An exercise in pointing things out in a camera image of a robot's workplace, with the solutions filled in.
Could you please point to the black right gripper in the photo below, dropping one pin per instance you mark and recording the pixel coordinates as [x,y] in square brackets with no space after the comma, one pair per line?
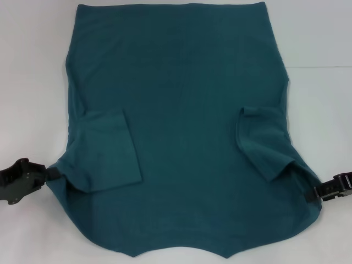
[345,181]

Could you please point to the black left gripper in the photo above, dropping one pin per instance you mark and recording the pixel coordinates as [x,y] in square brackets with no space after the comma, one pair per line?
[16,182]

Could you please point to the blue shirt with FREE print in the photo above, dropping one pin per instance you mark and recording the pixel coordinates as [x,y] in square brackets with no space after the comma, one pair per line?
[181,110]

